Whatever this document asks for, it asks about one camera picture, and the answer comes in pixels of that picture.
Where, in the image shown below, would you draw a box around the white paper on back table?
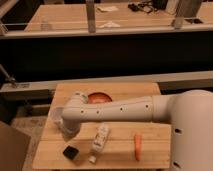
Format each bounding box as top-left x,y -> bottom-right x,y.
98,21 -> 121,28

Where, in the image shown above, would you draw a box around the white plastic cup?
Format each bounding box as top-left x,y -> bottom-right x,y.
50,107 -> 63,128

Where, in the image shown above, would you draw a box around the orange carrot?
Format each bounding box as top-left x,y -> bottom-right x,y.
134,134 -> 142,161

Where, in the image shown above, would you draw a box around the grey metal post left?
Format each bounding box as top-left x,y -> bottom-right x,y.
86,0 -> 96,33

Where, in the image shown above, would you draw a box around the metal clamp at left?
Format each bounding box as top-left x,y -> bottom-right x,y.
0,63 -> 30,89

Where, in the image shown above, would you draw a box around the dark grey eraser block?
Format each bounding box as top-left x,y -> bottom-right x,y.
63,146 -> 79,160

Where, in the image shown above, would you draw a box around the grey metal post right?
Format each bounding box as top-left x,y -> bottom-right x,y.
172,0 -> 187,29

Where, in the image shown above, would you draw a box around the grey metal post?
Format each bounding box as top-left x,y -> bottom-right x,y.
86,0 -> 96,33
172,0 -> 187,29

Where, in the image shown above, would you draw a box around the clear glass on back table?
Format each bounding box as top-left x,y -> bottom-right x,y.
41,21 -> 51,31

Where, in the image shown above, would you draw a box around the black devices on back table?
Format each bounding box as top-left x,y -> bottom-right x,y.
128,1 -> 157,14

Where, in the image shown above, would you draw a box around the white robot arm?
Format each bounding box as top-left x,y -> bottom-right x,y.
61,90 -> 213,171

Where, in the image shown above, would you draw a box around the white lotion bottle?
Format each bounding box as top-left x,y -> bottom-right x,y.
89,123 -> 110,164

